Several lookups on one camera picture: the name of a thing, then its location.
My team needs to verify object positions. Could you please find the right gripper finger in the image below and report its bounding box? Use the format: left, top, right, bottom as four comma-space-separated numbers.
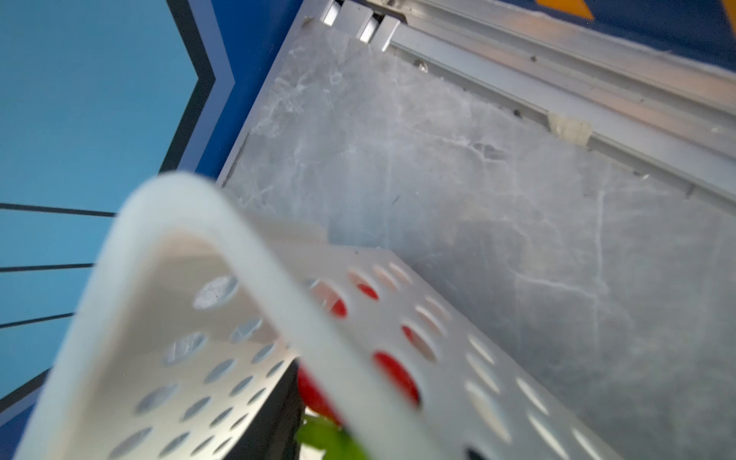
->
225, 361, 305, 460

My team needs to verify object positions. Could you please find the strawberry four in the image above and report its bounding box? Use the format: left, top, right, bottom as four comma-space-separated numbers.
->
289, 300, 432, 459

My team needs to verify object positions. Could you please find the white perforated plastic basket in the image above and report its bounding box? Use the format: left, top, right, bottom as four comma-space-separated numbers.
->
15, 172, 616, 459

